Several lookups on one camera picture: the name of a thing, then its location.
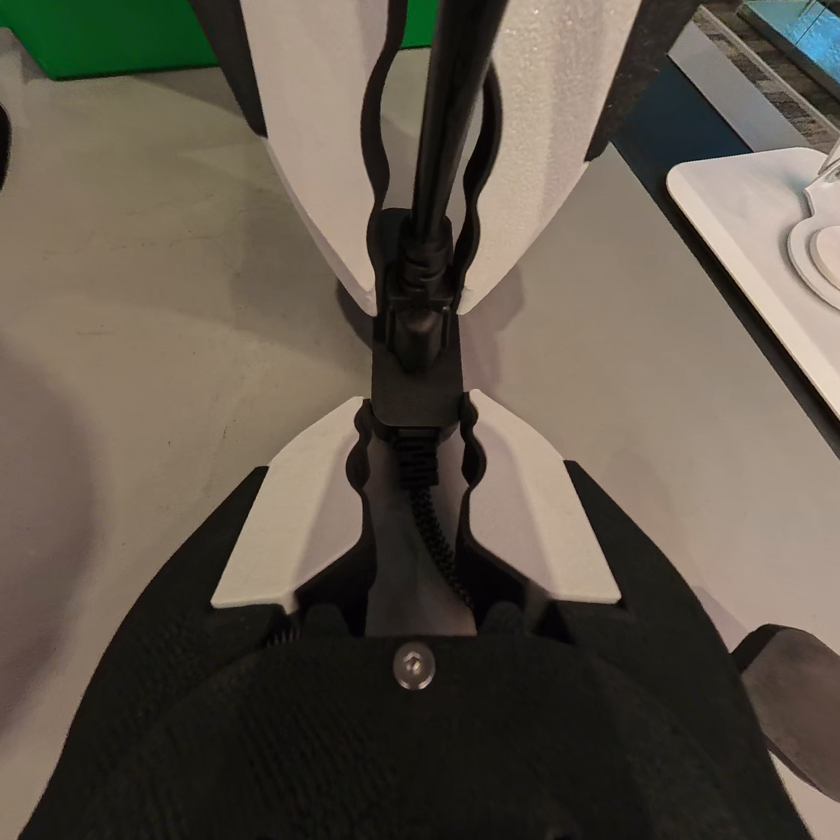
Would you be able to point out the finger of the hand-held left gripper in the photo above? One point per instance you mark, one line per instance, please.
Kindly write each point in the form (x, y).
(308, 98)
(558, 98)

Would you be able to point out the grey table divider strip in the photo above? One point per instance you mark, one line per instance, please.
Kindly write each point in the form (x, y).
(689, 131)

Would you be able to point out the black power strip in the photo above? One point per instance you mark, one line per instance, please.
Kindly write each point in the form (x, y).
(420, 400)

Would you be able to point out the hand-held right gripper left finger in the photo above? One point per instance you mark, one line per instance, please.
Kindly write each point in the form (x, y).
(295, 518)

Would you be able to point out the green plastic crate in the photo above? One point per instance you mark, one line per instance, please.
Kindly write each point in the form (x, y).
(131, 39)

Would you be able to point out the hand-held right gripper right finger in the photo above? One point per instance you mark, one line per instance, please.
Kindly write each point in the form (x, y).
(544, 518)

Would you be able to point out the black rounded object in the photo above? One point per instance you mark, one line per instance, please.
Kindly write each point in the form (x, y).
(4, 144)

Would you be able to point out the white rounded plastic plate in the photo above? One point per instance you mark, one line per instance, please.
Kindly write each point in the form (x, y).
(735, 216)

